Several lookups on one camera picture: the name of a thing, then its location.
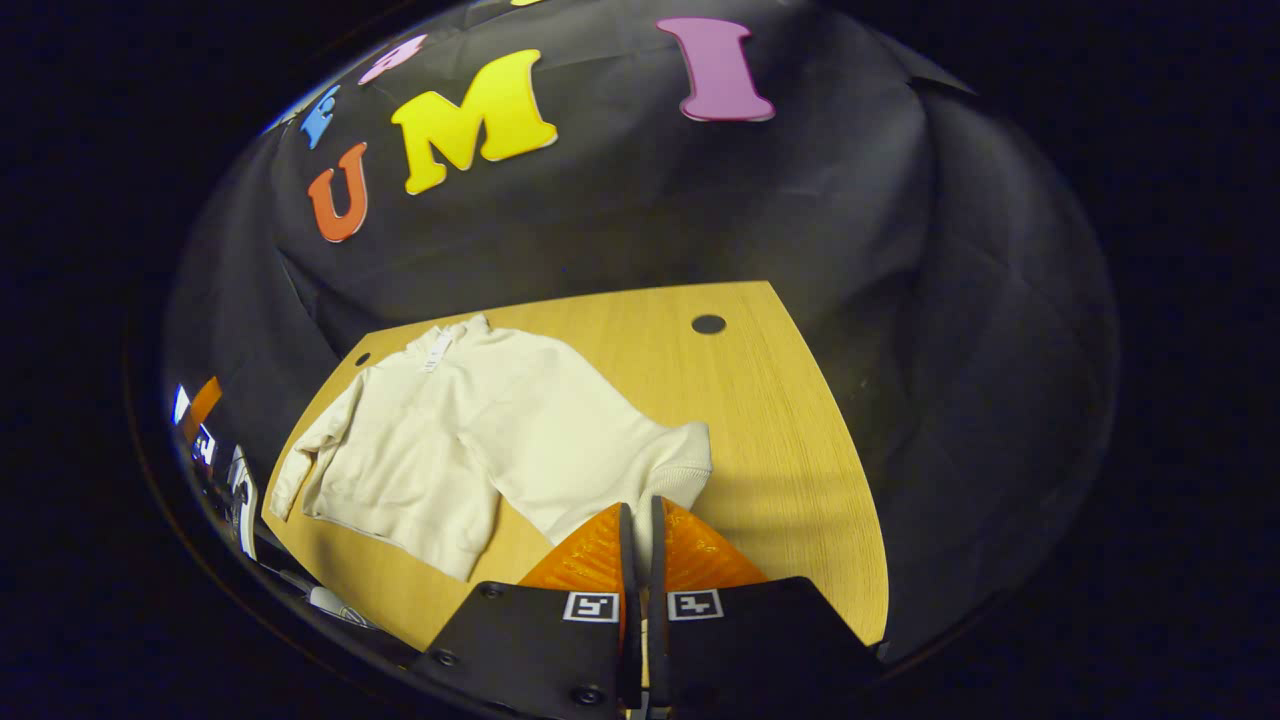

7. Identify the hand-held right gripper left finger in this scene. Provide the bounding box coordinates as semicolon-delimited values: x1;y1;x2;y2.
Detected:
415;502;641;720

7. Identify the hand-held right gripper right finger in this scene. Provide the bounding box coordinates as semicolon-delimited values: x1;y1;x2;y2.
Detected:
648;495;886;716

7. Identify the cream sweatshirt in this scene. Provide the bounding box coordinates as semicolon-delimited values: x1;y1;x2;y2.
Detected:
268;313;714;583

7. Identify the white side desk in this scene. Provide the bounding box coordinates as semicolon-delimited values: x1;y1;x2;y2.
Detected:
225;445;263;561

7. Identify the black backdrop cloth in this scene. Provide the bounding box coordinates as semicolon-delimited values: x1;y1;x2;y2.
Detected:
160;0;1121;661

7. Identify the computer monitor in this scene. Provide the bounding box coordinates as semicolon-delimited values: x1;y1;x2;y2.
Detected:
170;376;225;469

